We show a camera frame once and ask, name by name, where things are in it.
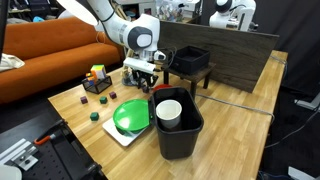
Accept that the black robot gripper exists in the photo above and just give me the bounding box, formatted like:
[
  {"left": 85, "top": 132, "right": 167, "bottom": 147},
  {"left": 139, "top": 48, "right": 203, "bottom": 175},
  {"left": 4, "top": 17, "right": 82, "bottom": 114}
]
[{"left": 130, "top": 66, "right": 160, "bottom": 94}]

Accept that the green plastic plate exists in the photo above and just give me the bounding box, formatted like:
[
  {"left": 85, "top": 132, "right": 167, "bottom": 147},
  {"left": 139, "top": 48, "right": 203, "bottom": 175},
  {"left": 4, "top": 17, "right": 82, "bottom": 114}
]
[{"left": 112, "top": 98, "right": 153, "bottom": 133}]

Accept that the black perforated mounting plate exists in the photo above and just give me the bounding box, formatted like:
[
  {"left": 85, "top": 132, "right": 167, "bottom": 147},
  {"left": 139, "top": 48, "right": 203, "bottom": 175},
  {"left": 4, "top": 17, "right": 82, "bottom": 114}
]
[{"left": 0, "top": 111, "right": 108, "bottom": 180}]

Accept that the grey round base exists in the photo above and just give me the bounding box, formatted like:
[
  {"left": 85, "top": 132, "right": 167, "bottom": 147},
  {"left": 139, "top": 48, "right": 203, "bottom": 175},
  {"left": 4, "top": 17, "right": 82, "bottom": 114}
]
[{"left": 121, "top": 74, "right": 148, "bottom": 89}]

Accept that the white paper cup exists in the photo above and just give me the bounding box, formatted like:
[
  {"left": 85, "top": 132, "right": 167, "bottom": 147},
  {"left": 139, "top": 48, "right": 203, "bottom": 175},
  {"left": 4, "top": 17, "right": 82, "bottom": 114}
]
[{"left": 155, "top": 99, "right": 183, "bottom": 131}]

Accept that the multicoloured puzzle cube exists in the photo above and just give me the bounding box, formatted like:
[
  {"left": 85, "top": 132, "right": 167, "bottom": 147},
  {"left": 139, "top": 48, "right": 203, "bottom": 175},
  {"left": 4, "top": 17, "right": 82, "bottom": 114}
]
[{"left": 90, "top": 64, "right": 108, "bottom": 81}]

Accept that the black square box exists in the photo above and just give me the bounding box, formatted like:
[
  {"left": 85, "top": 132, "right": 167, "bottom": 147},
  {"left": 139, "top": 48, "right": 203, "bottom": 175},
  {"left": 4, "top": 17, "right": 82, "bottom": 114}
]
[{"left": 171, "top": 45, "right": 211, "bottom": 77}]

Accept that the dark wooden stool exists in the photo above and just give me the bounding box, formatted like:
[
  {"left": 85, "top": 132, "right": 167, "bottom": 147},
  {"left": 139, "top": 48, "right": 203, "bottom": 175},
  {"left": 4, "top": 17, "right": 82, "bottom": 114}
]
[{"left": 160, "top": 62, "right": 217, "bottom": 100}]

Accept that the orange puzzle cube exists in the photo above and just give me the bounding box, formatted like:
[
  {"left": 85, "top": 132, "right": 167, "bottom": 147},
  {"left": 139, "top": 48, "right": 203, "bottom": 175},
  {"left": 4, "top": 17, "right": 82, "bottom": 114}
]
[{"left": 85, "top": 72, "right": 98, "bottom": 86}]

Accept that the white kitchen scale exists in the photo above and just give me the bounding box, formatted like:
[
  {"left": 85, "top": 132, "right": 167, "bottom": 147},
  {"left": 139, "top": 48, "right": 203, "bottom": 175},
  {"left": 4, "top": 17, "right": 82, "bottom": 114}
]
[{"left": 101, "top": 118, "right": 152, "bottom": 148}]

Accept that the black plastic bin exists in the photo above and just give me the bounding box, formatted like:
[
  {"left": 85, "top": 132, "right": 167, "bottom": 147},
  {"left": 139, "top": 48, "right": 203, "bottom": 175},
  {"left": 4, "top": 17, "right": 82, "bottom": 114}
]
[{"left": 147, "top": 87, "right": 205, "bottom": 161}]

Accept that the shelf with boxes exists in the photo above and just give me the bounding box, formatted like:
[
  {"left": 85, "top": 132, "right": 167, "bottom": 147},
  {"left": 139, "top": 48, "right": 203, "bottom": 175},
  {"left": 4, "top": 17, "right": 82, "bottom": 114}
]
[{"left": 114, "top": 0, "right": 203, "bottom": 24}]

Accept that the dark wooden board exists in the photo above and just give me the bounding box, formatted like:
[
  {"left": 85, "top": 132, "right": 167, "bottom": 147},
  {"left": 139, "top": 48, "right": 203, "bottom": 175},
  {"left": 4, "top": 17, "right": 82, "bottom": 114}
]
[{"left": 156, "top": 19, "right": 280, "bottom": 94}]

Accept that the white curved object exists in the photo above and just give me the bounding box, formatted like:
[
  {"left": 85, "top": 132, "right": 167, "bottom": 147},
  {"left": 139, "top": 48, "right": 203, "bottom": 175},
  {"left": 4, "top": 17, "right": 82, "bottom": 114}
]
[{"left": 55, "top": 0, "right": 100, "bottom": 27}]

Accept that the orange sofa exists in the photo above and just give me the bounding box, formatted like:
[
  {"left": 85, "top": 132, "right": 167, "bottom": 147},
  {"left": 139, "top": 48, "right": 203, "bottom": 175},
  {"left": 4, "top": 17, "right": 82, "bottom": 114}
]
[{"left": 0, "top": 17, "right": 126, "bottom": 105}]

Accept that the orange and black clamp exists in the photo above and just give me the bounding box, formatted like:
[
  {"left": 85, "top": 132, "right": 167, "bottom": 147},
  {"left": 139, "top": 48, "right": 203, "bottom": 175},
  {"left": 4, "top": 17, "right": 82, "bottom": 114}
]
[{"left": 33, "top": 118, "right": 69, "bottom": 147}]

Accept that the small blue item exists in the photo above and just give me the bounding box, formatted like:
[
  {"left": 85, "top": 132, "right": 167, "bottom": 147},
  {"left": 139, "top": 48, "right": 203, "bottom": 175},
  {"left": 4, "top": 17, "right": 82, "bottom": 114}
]
[{"left": 32, "top": 15, "right": 46, "bottom": 24}]

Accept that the white cloth bag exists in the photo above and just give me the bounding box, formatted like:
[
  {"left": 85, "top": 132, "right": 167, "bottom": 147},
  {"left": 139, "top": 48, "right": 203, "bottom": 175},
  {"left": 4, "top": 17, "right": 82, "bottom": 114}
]
[{"left": 0, "top": 53, "right": 26, "bottom": 73}]

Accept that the black curtain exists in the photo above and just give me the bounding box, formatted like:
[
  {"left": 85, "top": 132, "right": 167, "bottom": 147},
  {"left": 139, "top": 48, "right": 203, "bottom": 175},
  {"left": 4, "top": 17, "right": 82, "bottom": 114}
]
[{"left": 199, "top": 0, "right": 320, "bottom": 98}]

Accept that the light grey metal bar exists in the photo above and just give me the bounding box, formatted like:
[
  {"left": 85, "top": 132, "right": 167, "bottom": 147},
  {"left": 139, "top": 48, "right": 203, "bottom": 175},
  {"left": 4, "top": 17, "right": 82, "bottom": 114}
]
[{"left": 294, "top": 92, "right": 320, "bottom": 112}]

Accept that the white flat object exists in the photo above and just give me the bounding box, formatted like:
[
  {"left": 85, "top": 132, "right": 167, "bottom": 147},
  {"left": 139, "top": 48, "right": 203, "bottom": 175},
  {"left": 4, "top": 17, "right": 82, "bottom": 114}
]
[{"left": 287, "top": 166, "right": 317, "bottom": 180}]

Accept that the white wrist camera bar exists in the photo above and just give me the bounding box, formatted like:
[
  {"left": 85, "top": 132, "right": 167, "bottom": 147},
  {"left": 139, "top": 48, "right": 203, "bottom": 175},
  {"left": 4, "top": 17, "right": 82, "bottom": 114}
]
[{"left": 122, "top": 57, "right": 157, "bottom": 75}]

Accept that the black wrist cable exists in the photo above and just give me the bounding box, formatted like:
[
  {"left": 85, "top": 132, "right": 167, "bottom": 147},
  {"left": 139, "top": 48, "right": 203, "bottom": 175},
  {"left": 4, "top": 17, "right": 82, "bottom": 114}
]
[{"left": 159, "top": 46, "right": 179, "bottom": 70}]

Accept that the black wire basket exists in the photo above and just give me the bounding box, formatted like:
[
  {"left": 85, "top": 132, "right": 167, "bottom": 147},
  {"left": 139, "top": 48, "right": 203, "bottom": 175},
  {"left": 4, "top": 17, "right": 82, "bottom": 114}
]
[{"left": 82, "top": 75, "right": 114, "bottom": 96}]

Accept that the grey cable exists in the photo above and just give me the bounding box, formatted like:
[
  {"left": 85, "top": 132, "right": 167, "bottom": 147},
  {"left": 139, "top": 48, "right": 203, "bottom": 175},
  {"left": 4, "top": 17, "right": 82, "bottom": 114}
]
[{"left": 194, "top": 93, "right": 276, "bottom": 125}]

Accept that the silver aluminium bracket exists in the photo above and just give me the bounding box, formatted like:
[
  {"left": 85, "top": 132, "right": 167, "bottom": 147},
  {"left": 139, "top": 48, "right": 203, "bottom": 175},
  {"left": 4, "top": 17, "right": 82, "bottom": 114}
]
[{"left": 11, "top": 153, "right": 40, "bottom": 173}]

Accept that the silver aluminium extrusion rail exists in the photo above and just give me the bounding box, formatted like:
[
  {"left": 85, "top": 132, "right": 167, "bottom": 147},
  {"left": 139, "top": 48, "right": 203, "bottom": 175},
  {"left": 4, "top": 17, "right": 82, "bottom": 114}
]
[{"left": 0, "top": 138, "right": 37, "bottom": 166}]

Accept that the blue cable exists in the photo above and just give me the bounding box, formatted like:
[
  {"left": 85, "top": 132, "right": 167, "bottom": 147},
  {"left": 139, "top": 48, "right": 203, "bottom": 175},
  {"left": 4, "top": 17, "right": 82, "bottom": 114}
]
[{"left": 257, "top": 170, "right": 288, "bottom": 180}]

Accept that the black floor cable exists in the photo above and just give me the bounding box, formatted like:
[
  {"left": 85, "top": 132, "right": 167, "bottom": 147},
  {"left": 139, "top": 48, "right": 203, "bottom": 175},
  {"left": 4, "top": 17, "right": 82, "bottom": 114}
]
[{"left": 264, "top": 108, "right": 320, "bottom": 150}]

